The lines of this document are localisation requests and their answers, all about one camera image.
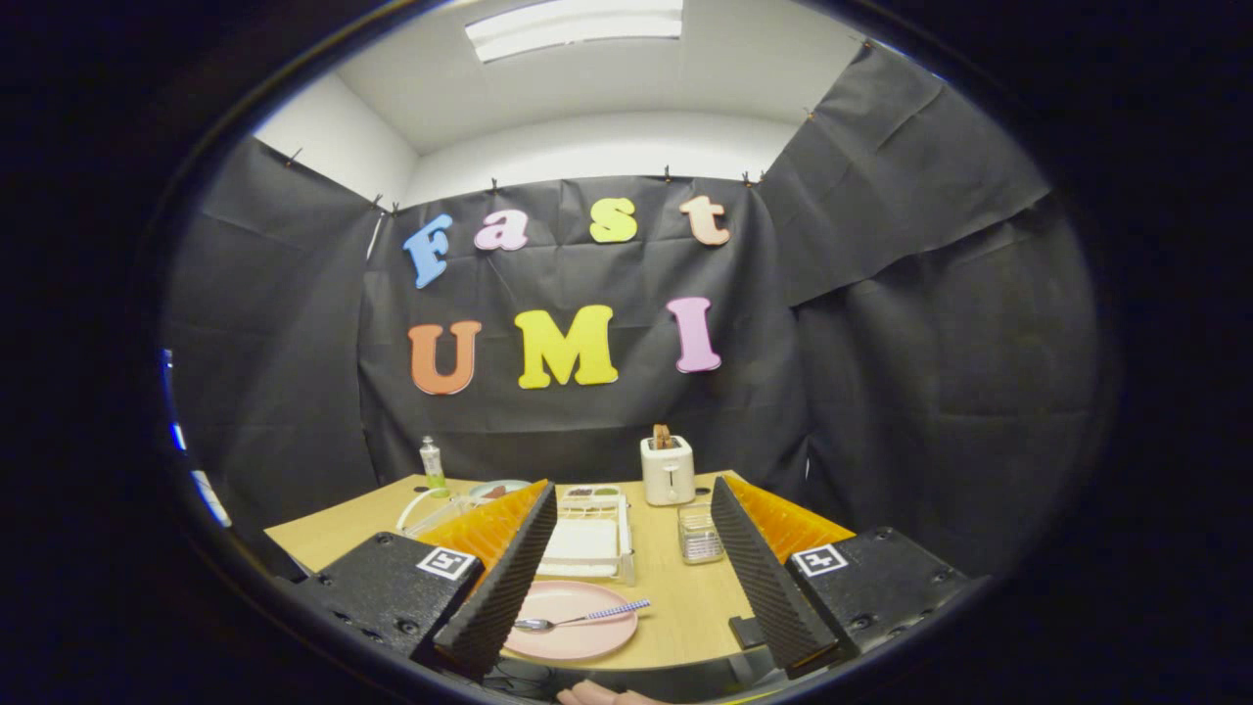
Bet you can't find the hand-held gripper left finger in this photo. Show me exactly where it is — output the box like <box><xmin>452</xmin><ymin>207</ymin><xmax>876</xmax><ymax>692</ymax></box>
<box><xmin>277</xmin><ymin>478</ymin><xmax>559</xmax><ymax>682</ymax></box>

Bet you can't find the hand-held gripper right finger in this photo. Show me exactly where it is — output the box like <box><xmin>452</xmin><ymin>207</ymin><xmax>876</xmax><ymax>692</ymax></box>
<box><xmin>710</xmin><ymin>474</ymin><xmax>980</xmax><ymax>682</ymax></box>

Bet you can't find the metal wire basket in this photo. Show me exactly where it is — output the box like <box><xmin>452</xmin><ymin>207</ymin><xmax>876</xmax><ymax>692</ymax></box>
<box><xmin>677</xmin><ymin>502</ymin><xmax>727</xmax><ymax>566</ymax></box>

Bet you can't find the pink plate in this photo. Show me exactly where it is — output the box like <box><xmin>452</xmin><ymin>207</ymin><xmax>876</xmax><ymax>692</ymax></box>
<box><xmin>502</xmin><ymin>580</ymin><xmax>640</xmax><ymax>663</ymax></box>

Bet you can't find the white wire dish rack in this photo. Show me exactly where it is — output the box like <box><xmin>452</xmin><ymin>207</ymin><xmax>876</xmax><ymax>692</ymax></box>
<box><xmin>396</xmin><ymin>485</ymin><xmax>635</xmax><ymax>587</ymax></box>

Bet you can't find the spoon with blue checked handle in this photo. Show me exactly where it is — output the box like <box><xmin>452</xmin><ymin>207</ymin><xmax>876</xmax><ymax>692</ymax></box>
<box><xmin>513</xmin><ymin>598</ymin><xmax>652</xmax><ymax>633</ymax></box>

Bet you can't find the white toaster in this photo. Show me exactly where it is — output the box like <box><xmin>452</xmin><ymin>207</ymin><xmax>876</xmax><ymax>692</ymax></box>
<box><xmin>640</xmin><ymin>436</ymin><xmax>697</xmax><ymax>507</ymax></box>

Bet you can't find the black backdrop cloth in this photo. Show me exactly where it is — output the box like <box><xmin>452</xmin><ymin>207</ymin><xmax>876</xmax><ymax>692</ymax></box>
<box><xmin>162</xmin><ymin>39</ymin><xmax>1102</xmax><ymax>579</ymax></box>

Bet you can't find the bright screen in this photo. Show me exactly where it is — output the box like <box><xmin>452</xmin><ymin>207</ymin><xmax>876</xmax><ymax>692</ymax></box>
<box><xmin>162</xmin><ymin>348</ymin><xmax>233</xmax><ymax>530</ymax></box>

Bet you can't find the ceiling light panel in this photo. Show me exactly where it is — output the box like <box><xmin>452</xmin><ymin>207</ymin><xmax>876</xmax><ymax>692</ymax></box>
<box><xmin>464</xmin><ymin>0</ymin><xmax>684</xmax><ymax>64</ymax></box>

